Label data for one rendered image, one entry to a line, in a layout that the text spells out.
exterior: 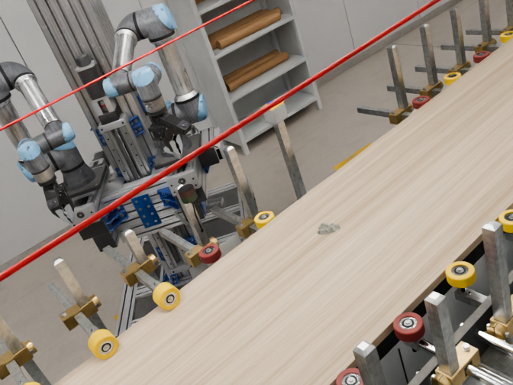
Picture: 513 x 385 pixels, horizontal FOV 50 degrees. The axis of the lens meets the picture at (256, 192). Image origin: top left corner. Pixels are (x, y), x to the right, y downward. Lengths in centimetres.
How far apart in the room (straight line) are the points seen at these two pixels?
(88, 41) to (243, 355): 164
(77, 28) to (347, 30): 371
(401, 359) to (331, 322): 23
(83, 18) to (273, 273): 144
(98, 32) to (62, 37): 16
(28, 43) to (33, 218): 134
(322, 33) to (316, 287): 419
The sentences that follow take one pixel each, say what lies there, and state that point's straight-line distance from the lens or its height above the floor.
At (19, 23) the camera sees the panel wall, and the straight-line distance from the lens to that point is 444.
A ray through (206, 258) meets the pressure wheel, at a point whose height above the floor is 90.
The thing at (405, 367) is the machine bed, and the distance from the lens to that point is 176.
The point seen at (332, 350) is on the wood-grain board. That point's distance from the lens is 157.
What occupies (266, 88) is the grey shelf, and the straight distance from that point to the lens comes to 533.
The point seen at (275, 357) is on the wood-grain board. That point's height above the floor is 90.
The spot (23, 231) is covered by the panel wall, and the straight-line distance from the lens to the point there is 472.
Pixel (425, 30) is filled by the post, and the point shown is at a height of 113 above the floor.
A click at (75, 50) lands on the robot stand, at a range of 270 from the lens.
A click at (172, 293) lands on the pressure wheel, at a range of 189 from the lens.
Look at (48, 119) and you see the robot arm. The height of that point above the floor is 146.
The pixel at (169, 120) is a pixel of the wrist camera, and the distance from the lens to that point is 206.
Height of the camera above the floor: 204
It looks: 29 degrees down
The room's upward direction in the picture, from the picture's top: 20 degrees counter-clockwise
